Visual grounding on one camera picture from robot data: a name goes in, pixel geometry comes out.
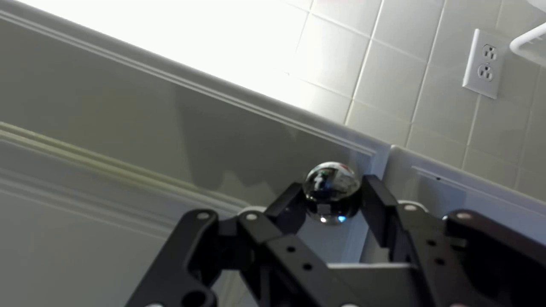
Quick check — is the round metal cabinet knob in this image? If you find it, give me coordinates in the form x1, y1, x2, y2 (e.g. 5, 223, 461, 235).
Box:
300, 158, 363, 227

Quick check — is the white rack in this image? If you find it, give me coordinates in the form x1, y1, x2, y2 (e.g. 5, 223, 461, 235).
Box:
507, 19, 546, 71

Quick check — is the white cabinet door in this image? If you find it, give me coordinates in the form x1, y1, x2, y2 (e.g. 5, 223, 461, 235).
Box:
372, 143, 546, 271
0, 8, 396, 307

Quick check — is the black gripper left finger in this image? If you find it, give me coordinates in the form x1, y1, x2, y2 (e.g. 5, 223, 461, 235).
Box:
125, 179, 367, 307

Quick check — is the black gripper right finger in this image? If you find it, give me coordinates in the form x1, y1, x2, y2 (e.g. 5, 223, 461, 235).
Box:
360, 172, 546, 307

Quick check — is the white wall outlet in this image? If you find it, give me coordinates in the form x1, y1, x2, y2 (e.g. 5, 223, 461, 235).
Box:
461, 27, 508, 102

